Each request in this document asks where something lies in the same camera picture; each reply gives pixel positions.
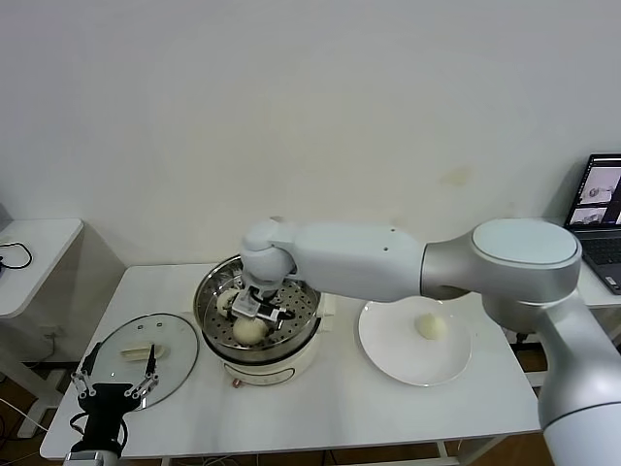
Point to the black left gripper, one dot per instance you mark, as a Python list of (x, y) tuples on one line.
[(104, 408)]

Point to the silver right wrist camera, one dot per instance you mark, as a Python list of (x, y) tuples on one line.
[(245, 307)]

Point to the glass pot lid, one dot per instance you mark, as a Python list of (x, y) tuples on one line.
[(179, 349)]

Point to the white side table with label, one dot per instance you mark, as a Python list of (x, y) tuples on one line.
[(604, 302)]

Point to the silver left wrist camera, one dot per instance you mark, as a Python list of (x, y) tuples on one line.
[(91, 458)]

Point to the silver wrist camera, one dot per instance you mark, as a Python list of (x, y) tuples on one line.
[(91, 458), (245, 307)]

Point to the white round plate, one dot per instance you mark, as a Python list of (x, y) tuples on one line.
[(412, 361)]

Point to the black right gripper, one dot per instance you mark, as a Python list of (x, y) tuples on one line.
[(268, 298)]

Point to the dark grey open laptop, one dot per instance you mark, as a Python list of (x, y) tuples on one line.
[(601, 242)]

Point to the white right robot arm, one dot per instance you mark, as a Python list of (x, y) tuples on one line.
[(369, 262)]

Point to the white steamed baozi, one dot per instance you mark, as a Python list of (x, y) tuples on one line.
[(431, 327), (250, 334), (223, 307)]

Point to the white wall socket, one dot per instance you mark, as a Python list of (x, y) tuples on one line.
[(54, 333)]

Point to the perforated steel steamer basket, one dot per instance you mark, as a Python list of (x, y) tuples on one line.
[(286, 342)]

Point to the cream electric cooking pot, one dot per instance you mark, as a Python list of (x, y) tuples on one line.
[(271, 371)]

